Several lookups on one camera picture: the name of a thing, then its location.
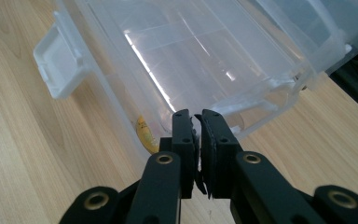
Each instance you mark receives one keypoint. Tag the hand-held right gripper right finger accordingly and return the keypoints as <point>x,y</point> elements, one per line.
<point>220,155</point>

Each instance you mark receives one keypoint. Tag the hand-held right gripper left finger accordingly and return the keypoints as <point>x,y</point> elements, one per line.
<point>183,155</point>

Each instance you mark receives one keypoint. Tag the clear plastic storage box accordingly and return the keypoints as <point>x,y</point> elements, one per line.
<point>205,53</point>

